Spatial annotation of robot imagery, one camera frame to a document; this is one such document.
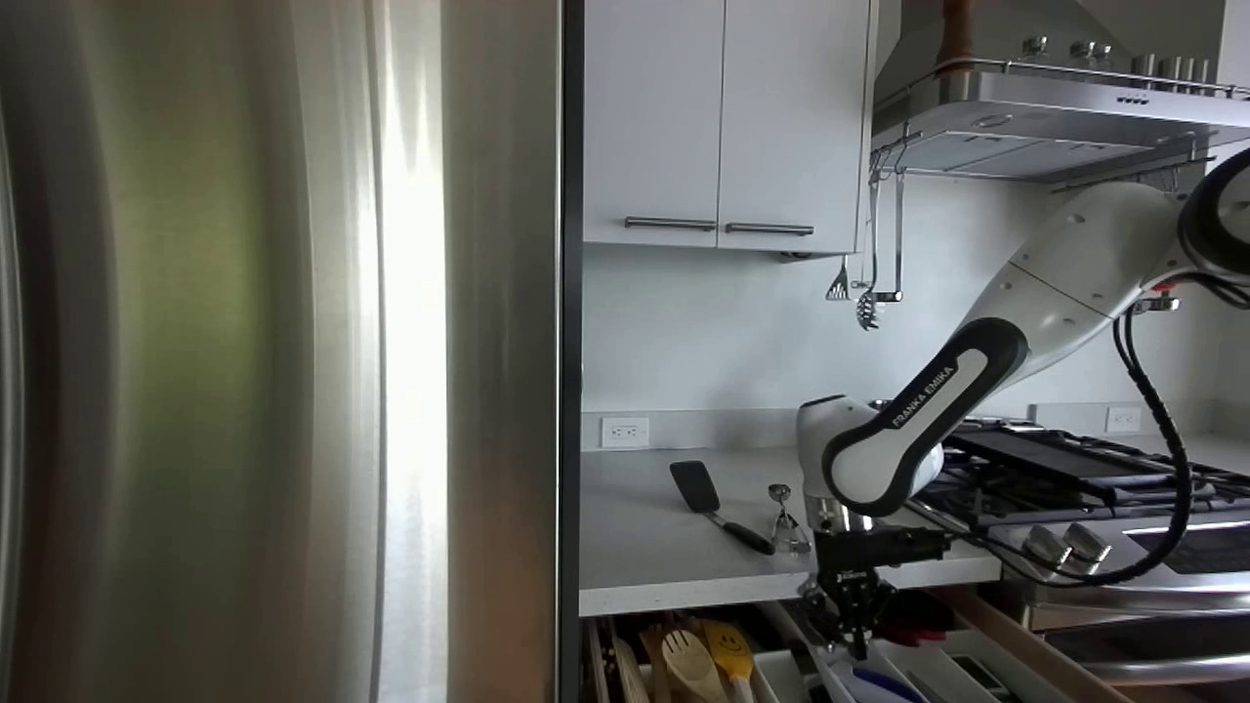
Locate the stainless steel range hood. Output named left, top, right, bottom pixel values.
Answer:
left=868, top=0, right=1250, bottom=182

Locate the black stove griddle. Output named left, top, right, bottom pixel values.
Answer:
left=954, top=426, right=1188, bottom=493

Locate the thin wooden utensil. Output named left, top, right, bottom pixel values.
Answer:
left=605, top=633, right=651, bottom=703

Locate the hanging metal ladle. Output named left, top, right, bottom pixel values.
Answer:
left=853, top=170, right=909, bottom=335

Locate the yellow wooden spoon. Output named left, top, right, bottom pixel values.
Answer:
left=698, top=616, right=763, bottom=703

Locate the metal oven door handle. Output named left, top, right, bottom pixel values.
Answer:
left=1079, top=652, right=1250, bottom=692

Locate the black spatula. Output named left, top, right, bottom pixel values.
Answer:
left=670, top=459, right=779, bottom=560

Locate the hanging metal utensil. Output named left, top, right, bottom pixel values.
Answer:
left=822, top=171, right=858, bottom=304

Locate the metal cabinet handle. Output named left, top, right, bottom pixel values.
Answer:
left=723, top=218, right=822, bottom=243
left=622, top=217, right=723, bottom=239

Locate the metal stove knob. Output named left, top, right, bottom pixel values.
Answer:
left=1064, top=521, right=1118, bottom=580
left=1021, top=524, right=1076, bottom=572

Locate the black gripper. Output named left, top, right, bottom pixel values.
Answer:
left=796, top=515, right=954, bottom=663

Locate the stainless steel gas stove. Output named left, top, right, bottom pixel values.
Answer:
left=921, top=420, right=1250, bottom=692

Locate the white drawer organizer tray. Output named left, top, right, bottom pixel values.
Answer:
left=754, top=633, right=1000, bottom=703

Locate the pale wooden spoon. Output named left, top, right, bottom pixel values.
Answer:
left=657, top=624, right=726, bottom=703

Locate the open wooden kitchen drawer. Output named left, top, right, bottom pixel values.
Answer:
left=584, top=586, right=1138, bottom=703

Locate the stainless steel refrigerator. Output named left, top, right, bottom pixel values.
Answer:
left=0, top=0, right=567, bottom=703

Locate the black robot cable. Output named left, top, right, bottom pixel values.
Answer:
left=909, top=277, right=1250, bottom=593

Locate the blue handled utensil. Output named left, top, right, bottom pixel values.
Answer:
left=853, top=663, right=930, bottom=703

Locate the white cabinet door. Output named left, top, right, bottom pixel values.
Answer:
left=584, top=0, right=726, bottom=251
left=717, top=0, right=874, bottom=257

